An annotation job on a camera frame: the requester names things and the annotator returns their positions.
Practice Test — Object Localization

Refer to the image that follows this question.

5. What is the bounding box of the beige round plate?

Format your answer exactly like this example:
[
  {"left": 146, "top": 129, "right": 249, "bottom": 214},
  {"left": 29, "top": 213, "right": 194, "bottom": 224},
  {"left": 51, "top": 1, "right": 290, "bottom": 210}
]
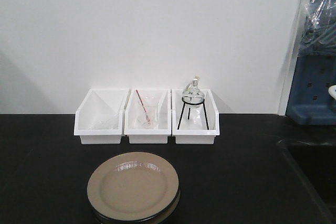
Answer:
[
  {"left": 90, "top": 186, "right": 182, "bottom": 223},
  {"left": 87, "top": 152, "right": 179, "bottom": 217}
]

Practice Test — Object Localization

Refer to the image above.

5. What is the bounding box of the glass beaker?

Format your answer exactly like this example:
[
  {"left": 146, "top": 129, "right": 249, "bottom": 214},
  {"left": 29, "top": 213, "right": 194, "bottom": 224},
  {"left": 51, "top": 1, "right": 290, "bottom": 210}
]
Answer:
[{"left": 137, "top": 97, "right": 158, "bottom": 129}]

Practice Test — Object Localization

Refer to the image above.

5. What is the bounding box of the glass alcohol lamp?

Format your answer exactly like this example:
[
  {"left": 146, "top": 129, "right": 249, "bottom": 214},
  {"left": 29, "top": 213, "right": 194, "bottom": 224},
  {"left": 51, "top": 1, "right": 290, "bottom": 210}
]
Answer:
[{"left": 182, "top": 77, "right": 205, "bottom": 108}]

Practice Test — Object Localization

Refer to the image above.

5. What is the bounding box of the middle white storage bin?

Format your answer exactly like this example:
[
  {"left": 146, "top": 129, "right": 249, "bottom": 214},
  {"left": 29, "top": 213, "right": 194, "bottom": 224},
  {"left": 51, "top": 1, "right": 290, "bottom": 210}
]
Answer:
[{"left": 124, "top": 89, "right": 172, "bottom": 144}]

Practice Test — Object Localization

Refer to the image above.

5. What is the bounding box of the white storage bin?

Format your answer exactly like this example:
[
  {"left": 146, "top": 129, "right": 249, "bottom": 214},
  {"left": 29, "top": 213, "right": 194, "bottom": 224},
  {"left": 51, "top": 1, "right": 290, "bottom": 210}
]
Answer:
[
  {"left": 124, "top": 89, "right": 172, "bottom": 144},
  {"left": 73, "top": 89, "right": 130, "bottom": 145},
  {"left": 172, "top": 89, "right": 220, "bottom": 145}
]

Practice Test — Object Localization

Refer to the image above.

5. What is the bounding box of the red striped stirring rod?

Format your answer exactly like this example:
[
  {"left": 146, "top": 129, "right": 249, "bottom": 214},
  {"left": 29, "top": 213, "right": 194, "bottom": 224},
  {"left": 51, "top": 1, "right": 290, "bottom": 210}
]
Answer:
[{"left": 136, "top": 89, "right": 151, "bottom": 125}]

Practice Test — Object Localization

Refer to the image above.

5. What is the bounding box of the right white storage bin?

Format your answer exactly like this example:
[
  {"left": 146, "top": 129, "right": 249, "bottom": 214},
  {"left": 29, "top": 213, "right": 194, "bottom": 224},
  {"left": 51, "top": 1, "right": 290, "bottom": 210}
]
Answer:
[{"left": 172, "top": 89, "right": 220, "bottom": 145}]

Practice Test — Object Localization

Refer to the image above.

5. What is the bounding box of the left white storage bin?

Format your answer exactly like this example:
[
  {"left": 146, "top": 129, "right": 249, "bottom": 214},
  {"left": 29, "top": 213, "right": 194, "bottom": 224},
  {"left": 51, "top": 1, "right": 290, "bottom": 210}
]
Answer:
[{"left": 73, "top": 89, "right": 130, "bottom": 145}]

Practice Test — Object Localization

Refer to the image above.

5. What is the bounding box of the blue grey drying pegboard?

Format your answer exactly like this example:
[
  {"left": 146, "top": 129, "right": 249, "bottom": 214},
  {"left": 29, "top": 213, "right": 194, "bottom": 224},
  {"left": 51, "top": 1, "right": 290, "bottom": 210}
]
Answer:
[{"left": 285, "top": 0, "right": 336, "bottom": 126}]

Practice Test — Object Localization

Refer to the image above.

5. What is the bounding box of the black lab sink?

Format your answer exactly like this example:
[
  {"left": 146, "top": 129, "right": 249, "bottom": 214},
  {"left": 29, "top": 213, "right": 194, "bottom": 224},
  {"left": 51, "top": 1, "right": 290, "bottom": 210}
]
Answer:
[{"left": 277, "top": 140, "right": 335, "bottom": 223}]

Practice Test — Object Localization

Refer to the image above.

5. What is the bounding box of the clear plastic bag of pegs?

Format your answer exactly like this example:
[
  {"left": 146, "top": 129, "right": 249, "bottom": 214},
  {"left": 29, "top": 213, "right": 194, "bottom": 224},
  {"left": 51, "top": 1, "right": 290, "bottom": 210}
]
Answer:
[{"left": 299, "top": 0, "right": 335, "bottom": 57}]

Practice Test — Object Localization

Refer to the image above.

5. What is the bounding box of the white gooseneck lab faucet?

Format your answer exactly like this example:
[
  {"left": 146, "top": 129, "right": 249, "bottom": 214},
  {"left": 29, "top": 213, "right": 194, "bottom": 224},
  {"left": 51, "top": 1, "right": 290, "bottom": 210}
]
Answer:
[{"left": 328, "top": 85, "right": 336, "bottom": 100}]

